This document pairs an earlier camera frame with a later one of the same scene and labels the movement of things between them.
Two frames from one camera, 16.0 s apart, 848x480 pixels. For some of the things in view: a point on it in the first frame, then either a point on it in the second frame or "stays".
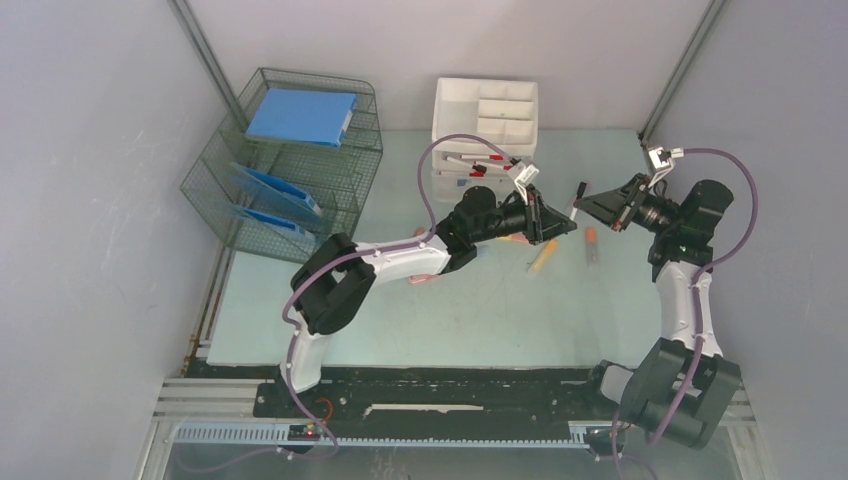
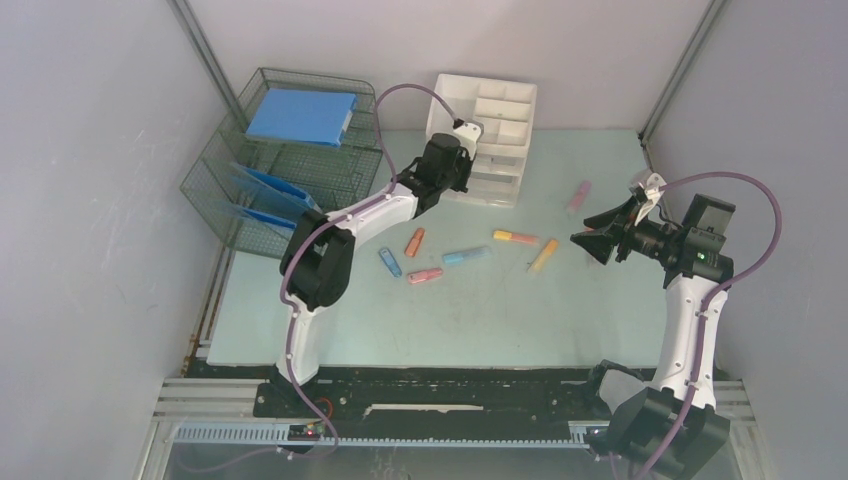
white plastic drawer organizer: [505, 111] stays
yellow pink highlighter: [514, 238] stays
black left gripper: [540, 222] -> [465, 161]
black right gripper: [614, 207] -> [600, 242]
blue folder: [302, 115] stays
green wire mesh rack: [293, 165] stays
